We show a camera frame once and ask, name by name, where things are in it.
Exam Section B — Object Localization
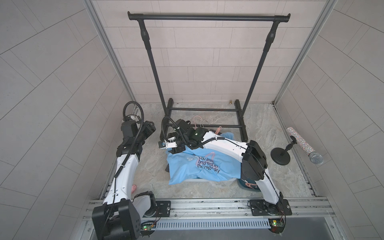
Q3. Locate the pink wire hanger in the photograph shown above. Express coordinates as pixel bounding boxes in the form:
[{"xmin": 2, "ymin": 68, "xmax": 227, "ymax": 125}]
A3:
[{"xmin": 193, "ymin": 116, "xmax": 203, "ymax": 129}]

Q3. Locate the light blue printed t-shirt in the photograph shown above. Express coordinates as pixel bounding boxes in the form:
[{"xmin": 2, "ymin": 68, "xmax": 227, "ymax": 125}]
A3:
[{"xmin": 166, "ymin": 131, "xmax": 247, "ymax": 185}]

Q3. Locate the pink clothespin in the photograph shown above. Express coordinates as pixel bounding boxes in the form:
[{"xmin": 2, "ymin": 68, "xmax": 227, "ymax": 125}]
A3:
[
  {"xmin": 131, "ymin": 185, "xmax": 137, "ymax": 194},
  {"xmin": 215, "ymin": 126, "xmax": 222, "ymax": 135}
]

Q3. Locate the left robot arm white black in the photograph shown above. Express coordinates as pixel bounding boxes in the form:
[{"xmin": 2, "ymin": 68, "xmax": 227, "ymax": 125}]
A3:
[{"xmin": 92, "ymin": 101, "xmax": 157, "ymax": 240}]

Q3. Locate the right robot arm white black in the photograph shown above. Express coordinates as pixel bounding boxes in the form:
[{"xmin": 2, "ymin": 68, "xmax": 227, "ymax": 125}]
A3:
[{"xmin": 159, "ymin": 117, "xmax": 292, "ymax": 216}]

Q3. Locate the pink clothespin on floor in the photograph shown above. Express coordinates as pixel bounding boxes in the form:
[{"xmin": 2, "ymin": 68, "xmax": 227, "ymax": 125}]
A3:
[{"xmin": 131, "ymin": 185, "xmax": 137, "ymax": 194}]

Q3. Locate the teal plastic tray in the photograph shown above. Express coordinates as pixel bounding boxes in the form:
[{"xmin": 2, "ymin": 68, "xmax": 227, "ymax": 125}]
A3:
[{"xmin": 238, "ymin": 179, "xmax": 261, "ymax": 192}]

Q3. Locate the left circuit board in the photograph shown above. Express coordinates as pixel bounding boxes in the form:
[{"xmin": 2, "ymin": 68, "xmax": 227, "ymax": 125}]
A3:
[{"xmin": 140, "ymin": 221, "xmax": 157, "ymax": 237}]

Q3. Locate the circuit board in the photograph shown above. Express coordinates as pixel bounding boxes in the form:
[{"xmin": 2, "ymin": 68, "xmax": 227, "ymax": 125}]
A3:
[
  {"xmin": 268, "ymin": 219, "xmax": 286, "ymax": 234},
  {"xmin": 140, "ymin": 221, "xmax": 157, "ymax": 237}
]

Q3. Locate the glitter microphone on stand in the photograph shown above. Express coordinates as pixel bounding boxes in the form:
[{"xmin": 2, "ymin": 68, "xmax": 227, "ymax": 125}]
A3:
[{"xmin": 271, "ymin": 127, "xmax": 324, "ymax": 166}]

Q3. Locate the right circuit board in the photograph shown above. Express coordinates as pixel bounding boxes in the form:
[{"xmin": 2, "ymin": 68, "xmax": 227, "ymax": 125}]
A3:
[{"xmin": 268, "ymin": 219, "xmax": 286, "ymax": 234}]

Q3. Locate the black clothes rack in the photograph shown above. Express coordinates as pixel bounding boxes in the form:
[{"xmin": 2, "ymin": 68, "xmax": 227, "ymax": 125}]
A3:
[{"xmin": 128, "ymin": 12, "xmax": 291, "ymax": 142}]

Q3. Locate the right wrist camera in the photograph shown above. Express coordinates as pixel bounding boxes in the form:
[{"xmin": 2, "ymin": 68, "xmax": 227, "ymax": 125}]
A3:
[{"xmin": 158, "ymin": 137, "xmax": 178, "ymax": 149}]

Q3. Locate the silver wire hanger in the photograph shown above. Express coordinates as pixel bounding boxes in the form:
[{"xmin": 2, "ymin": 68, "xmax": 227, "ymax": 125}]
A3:
[{"xmin": 200, "ymin": 118, "xmax": 209, "ymax": 127}]

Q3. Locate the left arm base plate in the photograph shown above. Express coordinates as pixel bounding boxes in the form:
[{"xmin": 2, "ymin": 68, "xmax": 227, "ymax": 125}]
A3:
[{"xmin": 143, "ymin": 201, "xmax": 171, "ymax": 218}]

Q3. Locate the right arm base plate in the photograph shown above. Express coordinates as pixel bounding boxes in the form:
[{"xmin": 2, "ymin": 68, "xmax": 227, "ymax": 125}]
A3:
[{"xmin": 247, "ymin": 199, "xmax": 292, "ymax": 217}]

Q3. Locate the aluminium mounting rail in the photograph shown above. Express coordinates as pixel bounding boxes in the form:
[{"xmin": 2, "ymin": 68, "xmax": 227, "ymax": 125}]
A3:
[{"xmin": 83, "ymin": 196, "xmax": 334, "ymax": 221}]

